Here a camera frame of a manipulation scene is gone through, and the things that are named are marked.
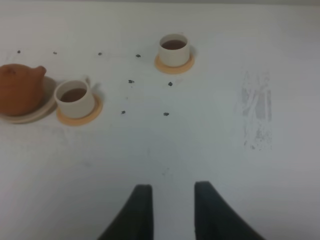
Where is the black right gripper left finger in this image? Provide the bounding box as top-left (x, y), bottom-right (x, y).
top-left (99, 184), bottom-right (153, 240)

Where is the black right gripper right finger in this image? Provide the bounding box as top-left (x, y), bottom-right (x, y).
top-left (194, 181), bottom-right (263, 240)

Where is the brown clay teapot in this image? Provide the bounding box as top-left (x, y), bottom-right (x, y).
top-left (0, 64), bottom-right (47, 116)

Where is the beige round teapot saucer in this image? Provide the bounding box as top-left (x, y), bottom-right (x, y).
top-left (0, 76), bottom-right (57, 124)

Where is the near orange coaster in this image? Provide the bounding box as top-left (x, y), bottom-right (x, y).
top-left (56, 93), bottom-right (103, 127)

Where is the orange coaster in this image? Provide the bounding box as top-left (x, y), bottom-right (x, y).
top-left (56, 93), bottom-right (103, 127)
top-left (154, 54), bottom-right (195, 75)

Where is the near white teacup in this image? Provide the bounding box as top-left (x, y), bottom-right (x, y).
top-left (54, 76), bottom-right (95, 119)

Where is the white teacup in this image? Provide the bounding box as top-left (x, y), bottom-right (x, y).
top-left (54, 76), bottom-right (95, 119)
top-left (158, 33), bottom-right (190, 68)

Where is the far orange coaster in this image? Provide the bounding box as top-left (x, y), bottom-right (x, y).
top-left (154, 54), bottom-right (195, 75)

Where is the far white teacup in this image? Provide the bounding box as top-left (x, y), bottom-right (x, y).
top-left (158, 33), bottom-right (190, 68)

